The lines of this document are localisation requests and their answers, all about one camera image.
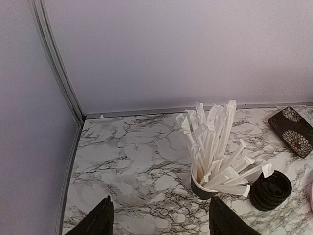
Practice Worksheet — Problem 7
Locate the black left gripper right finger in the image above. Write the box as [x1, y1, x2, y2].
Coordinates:
[209, 196, 260, 235]

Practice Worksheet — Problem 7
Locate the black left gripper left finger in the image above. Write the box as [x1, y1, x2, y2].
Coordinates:
[66, 196, 114, 235]

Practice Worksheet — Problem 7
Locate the black cup holding straws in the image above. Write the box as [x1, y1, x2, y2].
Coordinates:
[190, 169, 219, 200]

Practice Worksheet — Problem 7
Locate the stack of black lids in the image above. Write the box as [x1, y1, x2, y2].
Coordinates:
[249, 170, 292, 212]

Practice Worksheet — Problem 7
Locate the pink round plate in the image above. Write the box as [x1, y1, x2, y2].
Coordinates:
[308, 183, 313, 211]

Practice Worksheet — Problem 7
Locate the dark floral square plate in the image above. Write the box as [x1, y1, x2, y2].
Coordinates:
[268, 107, 313, 158]

